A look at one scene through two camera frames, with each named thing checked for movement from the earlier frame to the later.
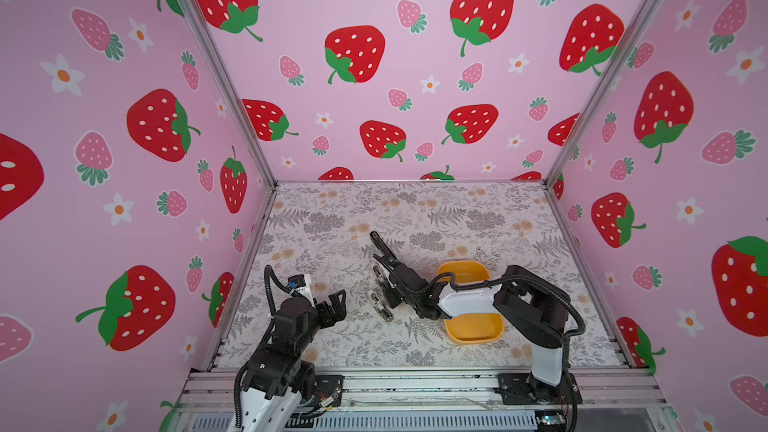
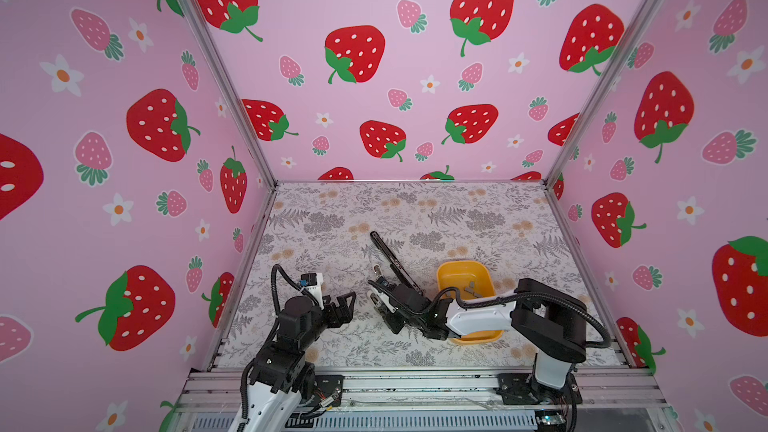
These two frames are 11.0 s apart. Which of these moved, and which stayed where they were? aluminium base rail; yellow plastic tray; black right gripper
Moved: black right gripper
Stayed: yellow plastic tray; aluminium base rail
